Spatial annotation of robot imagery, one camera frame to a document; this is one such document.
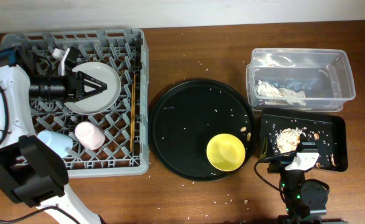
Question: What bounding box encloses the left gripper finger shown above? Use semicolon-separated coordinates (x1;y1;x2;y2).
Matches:
77;71;107;90
75;88;107;101

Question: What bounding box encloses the grey round plate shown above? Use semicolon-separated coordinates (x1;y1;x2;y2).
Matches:
65;62;121;115

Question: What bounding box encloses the pink plastic cup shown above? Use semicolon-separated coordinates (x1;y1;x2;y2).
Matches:
74;121;105;150

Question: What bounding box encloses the wooden chopstick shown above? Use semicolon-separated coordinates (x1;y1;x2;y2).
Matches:
130;74;136;153

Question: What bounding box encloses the blue plastic cup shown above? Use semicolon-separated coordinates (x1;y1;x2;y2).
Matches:
37;130;73;158

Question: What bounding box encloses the yellow bowl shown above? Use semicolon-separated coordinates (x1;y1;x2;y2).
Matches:
206;134;246;172

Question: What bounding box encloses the white napkin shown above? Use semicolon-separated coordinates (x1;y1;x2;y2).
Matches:
256;80;306;106

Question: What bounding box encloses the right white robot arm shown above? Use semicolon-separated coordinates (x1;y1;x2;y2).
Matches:
254;142;329;224

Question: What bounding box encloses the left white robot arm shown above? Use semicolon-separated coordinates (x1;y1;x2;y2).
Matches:
0;47;107;223

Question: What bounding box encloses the grey plastic dishwasher rack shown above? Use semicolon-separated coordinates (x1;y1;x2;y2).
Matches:
0;29;149;178

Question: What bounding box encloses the round black tray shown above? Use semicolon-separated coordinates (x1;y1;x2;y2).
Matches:
148;79;258;181

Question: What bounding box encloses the peanut on tray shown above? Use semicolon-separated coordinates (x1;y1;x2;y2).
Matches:
246;133;252;141
240;126;247;132

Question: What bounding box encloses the clear plastic bin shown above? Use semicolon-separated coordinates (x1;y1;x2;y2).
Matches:
246;48;356;112

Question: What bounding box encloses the black rectangular bin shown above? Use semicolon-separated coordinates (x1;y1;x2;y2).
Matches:
260;108;348;172

